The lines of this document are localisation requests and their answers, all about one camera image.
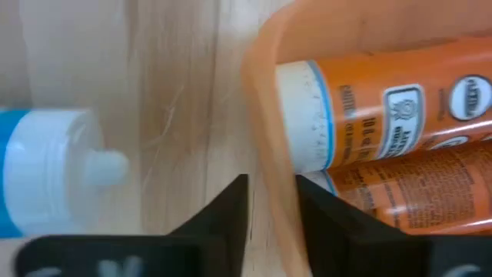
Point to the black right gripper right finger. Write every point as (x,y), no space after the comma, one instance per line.
(365,250)

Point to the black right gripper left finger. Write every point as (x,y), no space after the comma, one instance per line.
(200,254)

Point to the orange sealant tube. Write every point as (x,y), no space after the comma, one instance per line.
(430,192)
(365,115)

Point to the orange translucent plastic bin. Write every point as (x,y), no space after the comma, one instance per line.
(269,115)

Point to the blue silicone tube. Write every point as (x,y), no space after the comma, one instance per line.
(46,169)

